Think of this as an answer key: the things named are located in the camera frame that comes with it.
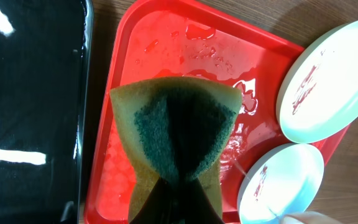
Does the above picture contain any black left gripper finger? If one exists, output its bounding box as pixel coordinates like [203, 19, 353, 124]
[130, 178, 224, 224]

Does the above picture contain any green yellow sponge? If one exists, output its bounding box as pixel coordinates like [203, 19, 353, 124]
[110, 77, 242, 223]

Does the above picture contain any mint plate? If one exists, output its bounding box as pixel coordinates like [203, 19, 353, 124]
[237, 143, 324, 224]
[276, 21, 358, 143]

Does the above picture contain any white plate red stain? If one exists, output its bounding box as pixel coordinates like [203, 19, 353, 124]
[280, 211, 342, 224]

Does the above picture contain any red plastic tray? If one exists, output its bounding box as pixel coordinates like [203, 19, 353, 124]
[83, 0, 351, 224]

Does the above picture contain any black plastic tray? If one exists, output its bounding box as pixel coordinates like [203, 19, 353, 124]
[0, 0, 93, 223]

